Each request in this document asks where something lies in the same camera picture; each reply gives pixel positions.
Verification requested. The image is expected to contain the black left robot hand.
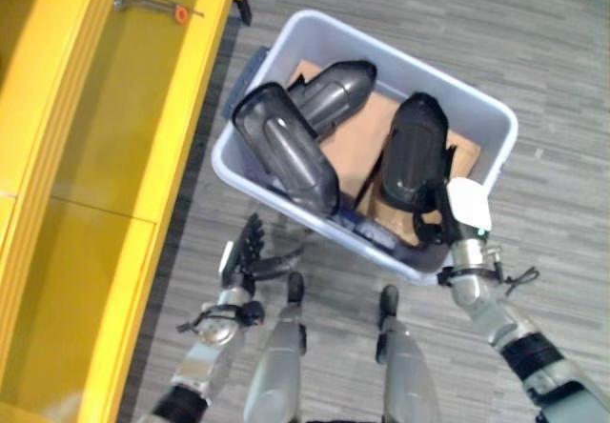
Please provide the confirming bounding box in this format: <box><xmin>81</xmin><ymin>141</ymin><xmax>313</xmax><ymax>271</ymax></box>
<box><xmin>218</xmin><ymin>212</ymin><xmax>305</xmax><ymax>292</ymax></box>

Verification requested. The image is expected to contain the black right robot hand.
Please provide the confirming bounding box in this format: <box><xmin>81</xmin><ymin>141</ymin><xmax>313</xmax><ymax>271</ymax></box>
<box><xmin>413</xmin><ymin>176</ymin><xmax>493</xmax><ymax>249</ymax></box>

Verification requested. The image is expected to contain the pale plastic box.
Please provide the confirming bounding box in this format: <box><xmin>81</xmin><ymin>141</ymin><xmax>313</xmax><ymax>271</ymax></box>
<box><xmin>211</xmin><ymin>9</ymin><xmax>519</xmax><ymax>287</ymax></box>

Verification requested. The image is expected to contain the yellow metal shelf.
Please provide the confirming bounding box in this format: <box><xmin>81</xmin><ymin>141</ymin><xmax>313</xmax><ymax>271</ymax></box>
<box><xmin>0</xmin><ymin>0</ymin><xmax>238</xmax><ymax>423</ymax></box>

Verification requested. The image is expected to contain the silver left robot leg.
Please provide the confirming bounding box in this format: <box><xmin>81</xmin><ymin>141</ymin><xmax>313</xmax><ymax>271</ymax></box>
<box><xmin>243</xmin><ymin>271</ymin><xmax>309</xmax><ymax>423</ymax></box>

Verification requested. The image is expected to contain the silver robot leg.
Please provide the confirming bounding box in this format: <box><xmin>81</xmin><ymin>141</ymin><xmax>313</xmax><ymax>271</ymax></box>
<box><xmin>375</xmin><ymin>284</ymin><xmax>442</xmax><ymax>423</ymax></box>
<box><xmin>243</xmin><ymin>271</ymin><xmax>309</xmax><ymax>423</ymax></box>

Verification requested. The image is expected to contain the brown cardboard sheet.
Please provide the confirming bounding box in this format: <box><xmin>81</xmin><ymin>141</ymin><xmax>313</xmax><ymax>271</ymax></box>
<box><xmin>287</xmin><ymin>60</ymin><xmax>482</xmax><ymax>249</ymax></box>

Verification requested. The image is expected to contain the silver right robot leg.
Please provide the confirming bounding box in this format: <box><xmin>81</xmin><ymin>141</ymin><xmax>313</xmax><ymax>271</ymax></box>
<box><xmin>375</xmin><ymin>284</ymin><xmax>442</xmax><ymax>423</ymax></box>

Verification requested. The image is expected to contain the metal tool with orange ring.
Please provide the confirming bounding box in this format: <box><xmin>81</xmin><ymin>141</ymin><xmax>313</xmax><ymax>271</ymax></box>
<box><xmin>112</xmin><ymin>0</ymin><xmax>207</xmax><ymax>26</ymax></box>

